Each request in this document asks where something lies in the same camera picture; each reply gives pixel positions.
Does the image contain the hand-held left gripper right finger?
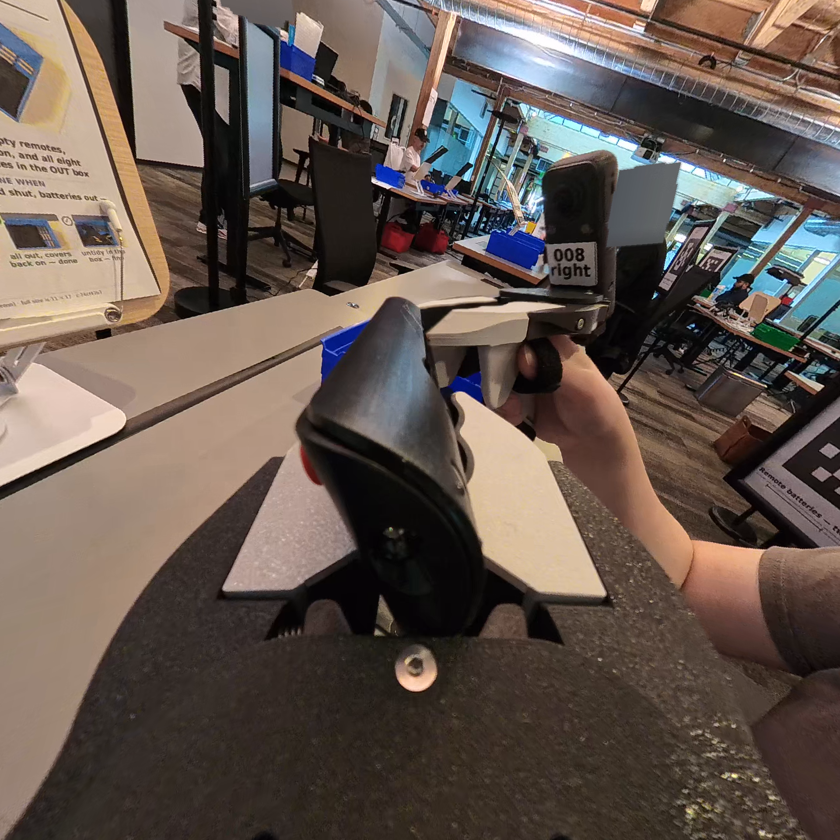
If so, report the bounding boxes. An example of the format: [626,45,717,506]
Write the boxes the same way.
[455,394,609,609]

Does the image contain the brown box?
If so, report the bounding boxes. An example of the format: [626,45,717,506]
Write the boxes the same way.
[714,413,778,468]

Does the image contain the person's torso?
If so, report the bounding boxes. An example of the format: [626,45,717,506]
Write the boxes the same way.
[746,544,840,840]

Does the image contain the person's right hand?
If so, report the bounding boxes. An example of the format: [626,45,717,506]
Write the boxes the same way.
[504,336,645,508]

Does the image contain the white stand base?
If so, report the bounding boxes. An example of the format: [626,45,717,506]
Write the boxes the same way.
[0,342,130,490]

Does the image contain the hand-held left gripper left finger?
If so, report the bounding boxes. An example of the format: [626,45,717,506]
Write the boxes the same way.
[221,452,364,605]

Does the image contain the black office chair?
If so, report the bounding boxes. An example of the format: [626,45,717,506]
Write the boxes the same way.
[308,137,384,298]

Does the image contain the metal trash can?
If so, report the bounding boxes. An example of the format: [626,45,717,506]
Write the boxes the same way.
[692,364,770,422]

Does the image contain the person's right forearm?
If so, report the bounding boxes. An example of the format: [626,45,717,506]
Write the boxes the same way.
[598,453,778,673]

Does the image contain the metal wire page holder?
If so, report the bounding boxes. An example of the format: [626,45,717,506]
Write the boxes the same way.
[98,197,127,326]

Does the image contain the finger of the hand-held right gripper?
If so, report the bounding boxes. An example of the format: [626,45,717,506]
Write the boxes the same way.
[416,296,580,351]

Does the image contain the blue plastic bin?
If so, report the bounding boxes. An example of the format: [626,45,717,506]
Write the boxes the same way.
[485,229,548,273]
[319,321,488,406]

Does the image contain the white tag sign board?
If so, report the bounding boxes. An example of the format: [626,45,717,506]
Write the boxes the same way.
[724,378,840,551]

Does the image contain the black display on stand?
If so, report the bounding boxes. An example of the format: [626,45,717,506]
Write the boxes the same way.
[195,0,284,317]

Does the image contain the black remote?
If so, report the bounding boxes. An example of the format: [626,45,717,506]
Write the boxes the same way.
[297,297,488,639]

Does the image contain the instruction sheet on stand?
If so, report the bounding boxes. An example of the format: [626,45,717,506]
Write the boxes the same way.
[0,0,173,353]

